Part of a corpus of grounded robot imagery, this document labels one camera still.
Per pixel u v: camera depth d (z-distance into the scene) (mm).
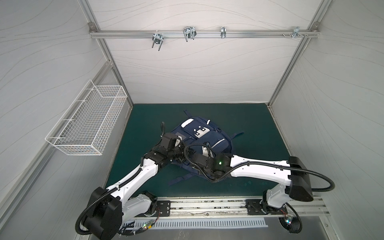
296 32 765
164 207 737
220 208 749
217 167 512
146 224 689
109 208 387
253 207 700
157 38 789
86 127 684
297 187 393
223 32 779
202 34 781
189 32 765
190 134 931
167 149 618
